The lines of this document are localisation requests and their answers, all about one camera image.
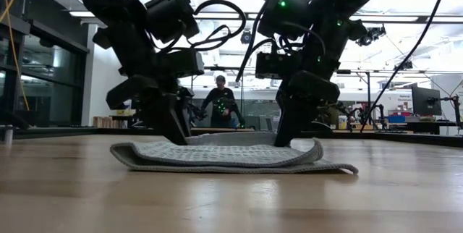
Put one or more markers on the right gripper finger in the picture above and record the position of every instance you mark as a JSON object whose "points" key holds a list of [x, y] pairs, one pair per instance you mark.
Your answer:
{"points": [[293, 117], [282, 92]]}

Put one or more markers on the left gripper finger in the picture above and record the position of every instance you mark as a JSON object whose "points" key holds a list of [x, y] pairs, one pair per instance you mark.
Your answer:
{"points": [[166, 121], [186, 106]]}

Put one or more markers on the grey waffle microfiber towel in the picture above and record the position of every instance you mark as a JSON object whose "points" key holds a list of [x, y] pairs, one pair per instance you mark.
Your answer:
{"points": [[217, 155]]}

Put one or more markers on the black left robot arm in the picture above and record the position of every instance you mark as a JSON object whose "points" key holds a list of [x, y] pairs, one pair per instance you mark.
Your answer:
{"points": [[119, 12]]}

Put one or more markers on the standing person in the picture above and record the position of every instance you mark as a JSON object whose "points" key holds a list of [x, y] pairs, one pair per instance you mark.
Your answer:
{"points": [[220, 106]]}

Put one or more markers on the wooden crate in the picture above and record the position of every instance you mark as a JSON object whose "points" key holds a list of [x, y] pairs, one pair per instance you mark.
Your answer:
{"points": [[108, 122]]}

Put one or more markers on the blue storage bin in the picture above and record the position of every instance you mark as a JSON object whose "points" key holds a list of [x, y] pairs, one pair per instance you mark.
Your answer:
{"points": [[397, 119]]}

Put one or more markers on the black computer monitor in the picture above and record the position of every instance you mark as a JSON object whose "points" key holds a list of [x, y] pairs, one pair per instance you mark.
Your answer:
{"points": [[426, 101]]}

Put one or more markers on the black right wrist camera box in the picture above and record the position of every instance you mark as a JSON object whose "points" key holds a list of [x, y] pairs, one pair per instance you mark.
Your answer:
{"points": [[276, 66]]}

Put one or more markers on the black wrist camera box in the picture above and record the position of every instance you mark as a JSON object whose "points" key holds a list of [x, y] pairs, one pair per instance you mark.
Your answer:
{"points": [[276, 66], [184, 63]]}

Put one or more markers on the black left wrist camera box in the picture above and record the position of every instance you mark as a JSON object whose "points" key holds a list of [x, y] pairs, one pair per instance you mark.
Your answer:
{"points": [[184, 63]]}

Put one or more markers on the black hanging ceiling camera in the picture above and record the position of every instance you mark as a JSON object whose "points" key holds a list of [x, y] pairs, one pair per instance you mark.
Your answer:
{"points": [[367, 37], [246, 37]]}

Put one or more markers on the white table post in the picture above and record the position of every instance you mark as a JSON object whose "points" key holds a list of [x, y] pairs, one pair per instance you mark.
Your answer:
{"points": [[8, 134]]}

